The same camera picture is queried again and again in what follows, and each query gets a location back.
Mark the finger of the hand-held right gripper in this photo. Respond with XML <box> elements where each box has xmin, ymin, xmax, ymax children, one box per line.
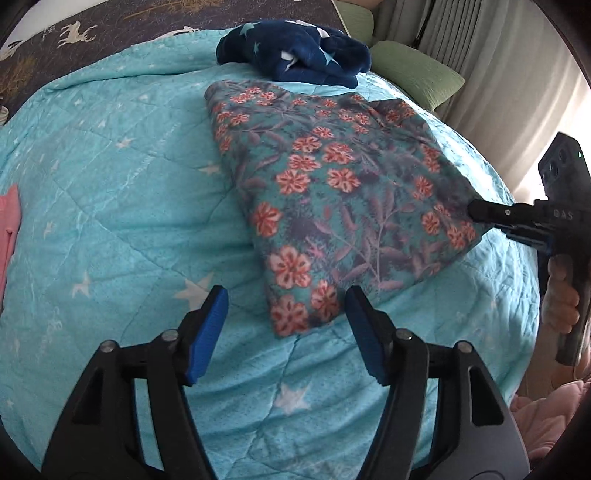
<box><xmin>505</xmin><ymin>224</ymin><xmax>552</xmax><ymax>254</ymax></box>
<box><xmin>467</xmin><ymin>198</ymin><xmax>539</xmax><ymax>227</ymax></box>

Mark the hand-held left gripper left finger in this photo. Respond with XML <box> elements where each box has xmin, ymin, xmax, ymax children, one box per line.
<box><xmin>41</xmin><ymin>285</ymin><xmax>230</xmax><ymax>480</ymax></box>

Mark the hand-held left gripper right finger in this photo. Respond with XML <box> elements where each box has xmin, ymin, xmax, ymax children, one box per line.
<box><xmin>345</xmin><ymin>285</ymin><xmax>529</xmax><ymax>480</ymax></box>

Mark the teal floral print garment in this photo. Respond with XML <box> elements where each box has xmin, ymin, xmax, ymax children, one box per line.
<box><xmin>204</xmin><ymin>79</ymin><xmax>490</xmax><ymax>340</ymax></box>

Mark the person's right forearm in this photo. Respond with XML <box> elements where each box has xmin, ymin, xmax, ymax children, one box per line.
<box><xmin>516</xmin><ymin>323</ymin><xmax>560</xmax><ymax>398</ymax></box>

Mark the person's right hand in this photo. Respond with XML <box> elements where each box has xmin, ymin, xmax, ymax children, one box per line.
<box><xmin>540</xmin><ymin>256</ymin><xmax>580</xmax><ymax>333</ymax></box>

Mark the teal star print quilt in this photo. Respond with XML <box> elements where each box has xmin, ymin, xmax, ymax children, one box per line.
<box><xmin>0</xmin><ymin>28</ymin><xmax>541</xmax><ymax>480</ymax></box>

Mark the large green pillow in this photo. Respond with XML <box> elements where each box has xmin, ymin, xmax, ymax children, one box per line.
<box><xmin>369</xmin><ymin>41</ymin><xmax>465</xmax><ymax>110</ymax></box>

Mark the person's pink clothing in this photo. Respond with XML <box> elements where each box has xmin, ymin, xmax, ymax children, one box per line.
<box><xmin>508</xmin><ymin>381</ymin><xmax>591</xmax><ymax>462</ymax></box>

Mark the pink folded garment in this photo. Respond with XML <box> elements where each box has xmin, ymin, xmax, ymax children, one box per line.
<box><xmin>0</xmin><ymin>184</ymin><xmax>21</xmax><ymax>301</ymax></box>

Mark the small green pillow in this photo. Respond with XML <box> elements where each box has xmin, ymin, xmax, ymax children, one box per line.
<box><xmin>335</xmin><ymin>0</ymin><xmax>375</xmax><ymax>47</ymax></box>

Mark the navy star print fleece garment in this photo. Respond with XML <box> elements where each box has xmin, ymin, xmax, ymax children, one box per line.
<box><xmin>217</xmin><ymin>19</ymin><xmax>374</xmax><ymax>89</ymax></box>

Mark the dark deer print bedsheet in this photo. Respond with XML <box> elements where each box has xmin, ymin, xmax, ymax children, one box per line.
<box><xmin>0</xmin><ymin>0</ymin><xmax>347</xmax><ymax>116</ymax></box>

